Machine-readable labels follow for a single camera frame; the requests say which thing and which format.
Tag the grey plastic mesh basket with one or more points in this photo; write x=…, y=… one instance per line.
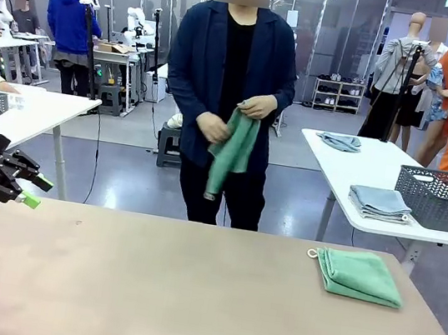
x=442, y=204

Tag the light blue towel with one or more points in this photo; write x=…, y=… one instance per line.
x=339, y=142
x=379, y=201

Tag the green towel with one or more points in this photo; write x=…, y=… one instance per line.
x=230, y=156
x=359, y=276

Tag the person's left forearm navy sleeve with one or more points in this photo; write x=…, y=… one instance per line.
x=282, y=100

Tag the person's right forearm navy sleeve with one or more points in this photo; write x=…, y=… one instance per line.
x=188, y=111

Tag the bystander hand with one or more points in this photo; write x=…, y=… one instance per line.
x=8, y=89

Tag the person's right hand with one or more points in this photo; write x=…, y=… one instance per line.
x=213, y=128

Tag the person's left hand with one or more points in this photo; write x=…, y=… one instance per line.
x=258, y=107

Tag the white table with white leg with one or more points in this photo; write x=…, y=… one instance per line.
x=47, y=107

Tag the mannequin white shirt black dress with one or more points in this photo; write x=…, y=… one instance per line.
x=423, y=102

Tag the white table with rounded corners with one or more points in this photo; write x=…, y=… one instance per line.
x=375, y=169

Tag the grey plastic step stool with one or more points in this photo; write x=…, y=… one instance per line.
x=168, y=146
x=109, y=100

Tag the mannequin in grey shirt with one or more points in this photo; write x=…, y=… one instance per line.
x=395, y=62

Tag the white office desk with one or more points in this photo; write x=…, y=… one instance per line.
x=2, y=42

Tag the white robot workbench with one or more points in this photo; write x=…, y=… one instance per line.
x=110, y=57

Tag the wooden shoe rack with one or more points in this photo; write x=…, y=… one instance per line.
x=340, y=92

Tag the seated person in dark shirt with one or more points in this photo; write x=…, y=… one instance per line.
x=24, y=20

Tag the open cardboard box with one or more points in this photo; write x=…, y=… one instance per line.
x=115, y=48

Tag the person in blue hoodie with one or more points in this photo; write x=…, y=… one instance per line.
x=70, y=22

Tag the white floor cabinet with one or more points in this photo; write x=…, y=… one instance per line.
x=156, y=88

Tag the beige cloth bundle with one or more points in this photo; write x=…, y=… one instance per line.
x=176, y=120

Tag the person in navy jacket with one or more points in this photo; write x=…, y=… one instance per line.
x=230, y=71

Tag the black camera tripod pole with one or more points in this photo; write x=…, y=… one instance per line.
x=91, y=55

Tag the black camera stand pole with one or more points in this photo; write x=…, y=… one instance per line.
x=154, y=60

